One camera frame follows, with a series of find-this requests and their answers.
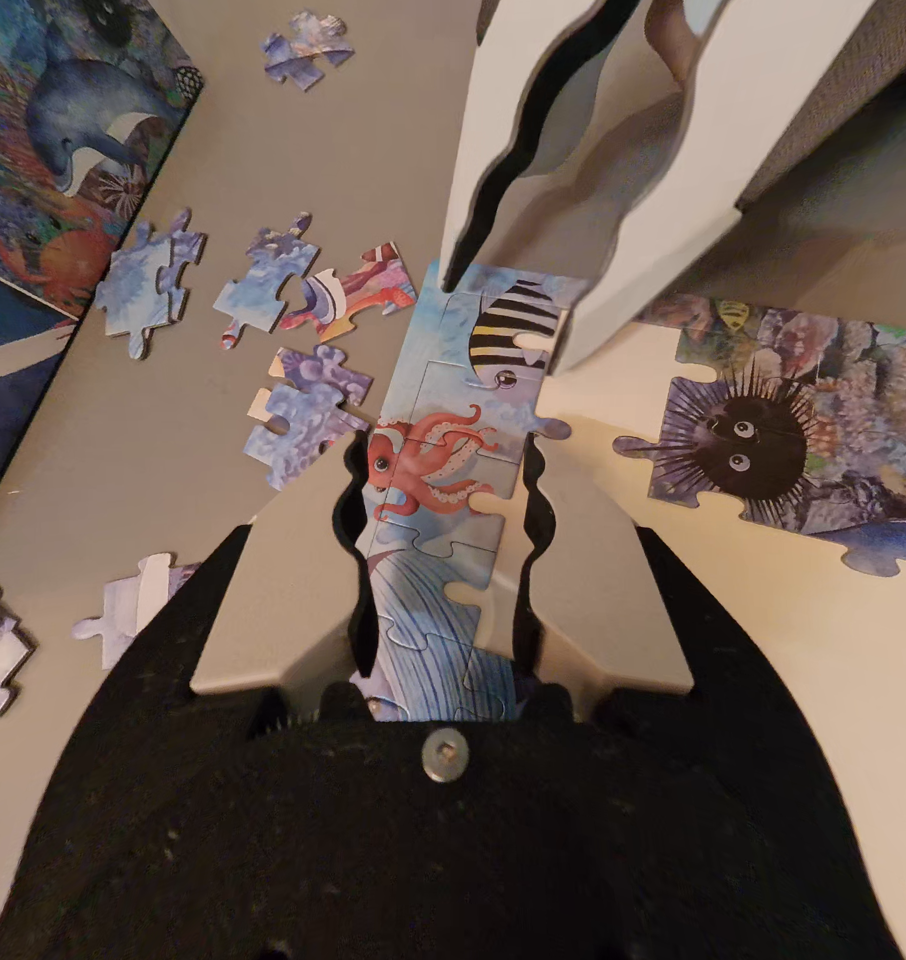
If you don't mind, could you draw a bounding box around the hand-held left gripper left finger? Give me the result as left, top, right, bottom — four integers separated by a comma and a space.
190, 435, 382, 695

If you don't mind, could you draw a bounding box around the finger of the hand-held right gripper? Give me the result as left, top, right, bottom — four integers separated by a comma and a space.
552, 0, 877, 376
439, 0, 641, 294

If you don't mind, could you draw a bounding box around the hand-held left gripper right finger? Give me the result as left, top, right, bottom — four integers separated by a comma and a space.
513, 441, 694, 723

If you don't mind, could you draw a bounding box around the ocean jigsaw puzzle board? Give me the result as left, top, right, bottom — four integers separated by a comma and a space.
348, 258, 906, 960

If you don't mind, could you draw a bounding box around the striped fish puzzle piece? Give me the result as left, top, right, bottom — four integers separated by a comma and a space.
441, 277, 590, 391

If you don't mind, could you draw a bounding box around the pink orange clownfish puzzle piece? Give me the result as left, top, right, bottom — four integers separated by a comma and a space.
279, 241, 418, 342

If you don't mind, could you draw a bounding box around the person's right hand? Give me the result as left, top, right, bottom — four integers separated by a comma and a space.
645, 0, 695, 82

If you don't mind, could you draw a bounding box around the white patch blue puzzle piece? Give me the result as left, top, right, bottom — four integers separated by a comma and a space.
72, 553, 199, 670

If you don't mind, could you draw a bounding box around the pink lined coral puzzle piece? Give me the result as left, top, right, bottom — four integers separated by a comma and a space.
288, 9, 355, 69

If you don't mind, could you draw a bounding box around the purple blue puzzle piece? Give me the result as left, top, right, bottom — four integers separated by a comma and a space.
261, 30, 326, 93

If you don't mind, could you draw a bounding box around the pile of loose puzzle pieces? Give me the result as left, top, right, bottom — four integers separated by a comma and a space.
94, 208, 418, 492

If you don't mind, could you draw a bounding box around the illustrated puzzle box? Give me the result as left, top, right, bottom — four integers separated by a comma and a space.
0, 0, 202, 526

